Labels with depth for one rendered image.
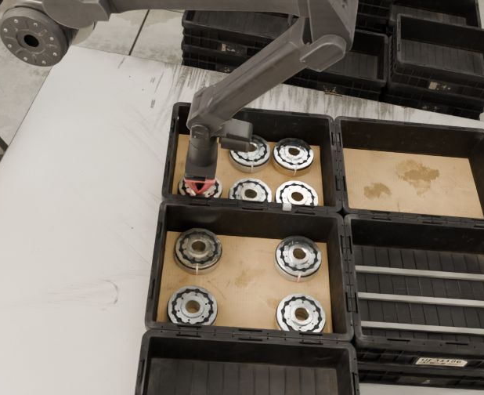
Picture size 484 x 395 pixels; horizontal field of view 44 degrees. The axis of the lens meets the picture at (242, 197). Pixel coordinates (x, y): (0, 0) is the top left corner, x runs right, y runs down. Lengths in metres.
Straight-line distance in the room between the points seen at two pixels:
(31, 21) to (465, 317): 1.10
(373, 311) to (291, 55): 0.63
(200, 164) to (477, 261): 0.68
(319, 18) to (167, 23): 2.45
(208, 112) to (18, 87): 1.92
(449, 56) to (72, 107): 1.50
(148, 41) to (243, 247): 1.94
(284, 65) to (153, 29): 2.29
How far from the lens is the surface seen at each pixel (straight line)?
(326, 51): 0.87
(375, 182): 1.54
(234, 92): 1.05
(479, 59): 2.63
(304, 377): 1.24
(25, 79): 2.99
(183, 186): 1.38
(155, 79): 1.89
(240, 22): 2.48
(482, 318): 1.43
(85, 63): 1.95
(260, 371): 1.23
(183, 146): 1.52
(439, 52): 2.58
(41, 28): 1.32
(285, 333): 1.15
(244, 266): 1.33
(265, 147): 1.50
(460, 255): 1.49
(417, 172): 1.60
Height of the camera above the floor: 1.97
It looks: 53 degrees down
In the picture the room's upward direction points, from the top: 9 degrees clockwise
